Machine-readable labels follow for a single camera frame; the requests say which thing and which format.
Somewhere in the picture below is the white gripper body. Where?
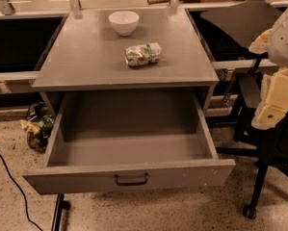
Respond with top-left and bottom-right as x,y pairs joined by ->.
268,8 -> 288,67

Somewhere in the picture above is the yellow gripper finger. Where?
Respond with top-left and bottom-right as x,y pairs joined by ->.
251,67 -> 288,130
249,29 -> 272,55

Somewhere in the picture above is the crushed green 7up can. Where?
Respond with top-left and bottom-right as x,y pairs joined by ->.
125,42 -> 162,66

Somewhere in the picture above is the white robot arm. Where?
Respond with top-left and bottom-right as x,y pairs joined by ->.
249,8 -> 288,130

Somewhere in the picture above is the grey cabinet with top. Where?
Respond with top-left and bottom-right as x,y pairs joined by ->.
33,8 -> 219,109

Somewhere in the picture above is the open grey top drawer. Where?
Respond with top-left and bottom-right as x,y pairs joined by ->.
23,90 -> 235,194

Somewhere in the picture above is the black office chair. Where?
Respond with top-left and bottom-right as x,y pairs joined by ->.
199,0 -> 288,220

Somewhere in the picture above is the brown wooden stick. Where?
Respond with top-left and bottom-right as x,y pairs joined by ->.
147,0 -> 170,5

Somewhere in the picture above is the white ceramic bowl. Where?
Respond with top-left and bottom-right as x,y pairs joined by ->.
109,11 -> 140,36

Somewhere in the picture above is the pile of snack bags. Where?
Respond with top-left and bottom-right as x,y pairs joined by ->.
20,102 -> 55,153

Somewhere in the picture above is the black stand leg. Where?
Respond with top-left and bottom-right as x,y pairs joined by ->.
51,193 -> 70,231

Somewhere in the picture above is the black drawer handle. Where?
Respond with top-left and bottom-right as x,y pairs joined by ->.
115,173 -> 149,187

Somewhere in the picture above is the black cable on floor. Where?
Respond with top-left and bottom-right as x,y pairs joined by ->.
0,130 -> 44,231

